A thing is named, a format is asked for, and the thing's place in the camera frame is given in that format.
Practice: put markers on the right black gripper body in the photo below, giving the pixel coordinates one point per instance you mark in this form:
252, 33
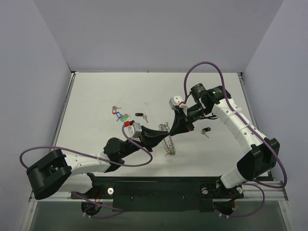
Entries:
184, 118

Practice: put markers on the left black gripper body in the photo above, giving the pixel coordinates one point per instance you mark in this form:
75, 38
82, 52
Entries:
143, 137

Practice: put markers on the white disc wire keyring holder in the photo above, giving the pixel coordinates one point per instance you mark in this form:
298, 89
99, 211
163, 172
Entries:
167, 142

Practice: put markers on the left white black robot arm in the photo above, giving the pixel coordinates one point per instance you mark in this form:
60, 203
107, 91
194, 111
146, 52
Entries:
49, 174

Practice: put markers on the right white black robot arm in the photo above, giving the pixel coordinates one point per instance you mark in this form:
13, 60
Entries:
259, 151

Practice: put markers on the black tag silver key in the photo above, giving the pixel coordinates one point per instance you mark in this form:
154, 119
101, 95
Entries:
144, 116

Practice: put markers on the green key tag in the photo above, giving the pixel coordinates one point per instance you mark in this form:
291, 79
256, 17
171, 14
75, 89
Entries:
124, 117

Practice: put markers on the blue key tag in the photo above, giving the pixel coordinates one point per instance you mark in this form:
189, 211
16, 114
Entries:
119, 115

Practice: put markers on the red tag key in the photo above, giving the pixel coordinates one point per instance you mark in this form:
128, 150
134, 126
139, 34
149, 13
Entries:
114, 109

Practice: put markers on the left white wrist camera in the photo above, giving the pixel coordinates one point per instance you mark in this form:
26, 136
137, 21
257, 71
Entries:
134, 129

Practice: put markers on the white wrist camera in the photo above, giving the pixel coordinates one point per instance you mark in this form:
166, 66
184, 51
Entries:
175, 102
134, 129

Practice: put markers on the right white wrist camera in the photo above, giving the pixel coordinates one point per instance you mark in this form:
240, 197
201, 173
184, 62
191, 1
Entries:
175, 102

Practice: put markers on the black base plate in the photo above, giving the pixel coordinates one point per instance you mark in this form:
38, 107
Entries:
158, 194

